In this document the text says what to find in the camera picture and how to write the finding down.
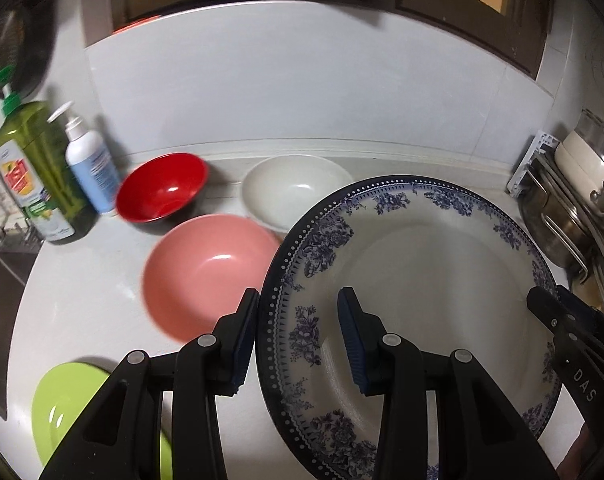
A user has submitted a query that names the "white pot rack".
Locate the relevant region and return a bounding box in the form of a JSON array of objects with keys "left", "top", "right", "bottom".
[{"left": 506, "top": 130, "right": 604, "bottom": 321}]

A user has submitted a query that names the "white pump bottle blue label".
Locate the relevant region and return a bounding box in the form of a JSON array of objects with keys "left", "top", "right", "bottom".
[{"left": 47, "top": 101, "right": 122, "bottom": 216}]

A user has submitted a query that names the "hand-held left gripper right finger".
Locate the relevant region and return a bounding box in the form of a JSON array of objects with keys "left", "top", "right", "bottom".
[{"left": 337, "top": 287, "right": 552, "bottom": 480}]

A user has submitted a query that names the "green plate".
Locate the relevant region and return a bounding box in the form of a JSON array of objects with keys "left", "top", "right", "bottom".
[{"left": 31, "top": 361, "right": 175, "bottom": 480}]

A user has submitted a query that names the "plate with sparse blue flowers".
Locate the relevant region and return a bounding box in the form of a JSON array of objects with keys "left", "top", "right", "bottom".
[{"left": 256, "top": 175, "right": 565, "bottom": 480}]

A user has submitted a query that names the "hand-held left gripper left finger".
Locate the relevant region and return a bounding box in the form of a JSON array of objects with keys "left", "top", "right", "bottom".
[{"left": 37, "top": 287, "right": 261, "bottom": 480}]

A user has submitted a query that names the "pink bowl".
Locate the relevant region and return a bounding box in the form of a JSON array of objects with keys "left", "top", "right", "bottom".
[{"left": 141, "top": 214, "right": 283, "bottom": 343}]

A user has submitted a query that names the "white pot with glass lid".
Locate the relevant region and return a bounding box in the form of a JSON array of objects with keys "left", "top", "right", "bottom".
[{"left": 554, "top": 107, "right": 604, "bottom": 181}]

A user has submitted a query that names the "white bowl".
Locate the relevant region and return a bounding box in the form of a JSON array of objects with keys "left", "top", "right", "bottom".
[{"left": 241, "top": 155, "right": 355, "bottom": 235}]

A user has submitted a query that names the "green dish soap bottle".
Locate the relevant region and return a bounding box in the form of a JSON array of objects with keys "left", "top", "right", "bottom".
[{"left": 0, "top": 66, "right": 99, "bottom": 246}]

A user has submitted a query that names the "red bowl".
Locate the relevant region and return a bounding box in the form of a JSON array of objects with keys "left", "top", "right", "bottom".
[{"left": 115, "top": 152, "right": 210, "bottom": 223}]

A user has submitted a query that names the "large steel pot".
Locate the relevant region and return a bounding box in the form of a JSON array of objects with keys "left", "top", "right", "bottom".
[{"left": 519, "top": 160, "right": 604, "bottom": 281}]

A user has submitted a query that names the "black perforated pan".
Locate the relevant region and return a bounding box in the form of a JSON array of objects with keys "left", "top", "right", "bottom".
[{"left": 0, "top": 0, "right": 58, "bottom": 101}]

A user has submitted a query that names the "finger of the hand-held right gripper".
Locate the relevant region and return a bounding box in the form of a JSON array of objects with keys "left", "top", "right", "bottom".
[
  {"left": 526, "top": 286, "right": 575, "bottom": 346},
  {"left": 556, "top": 285, "right": 604, "bottom": 333}
]

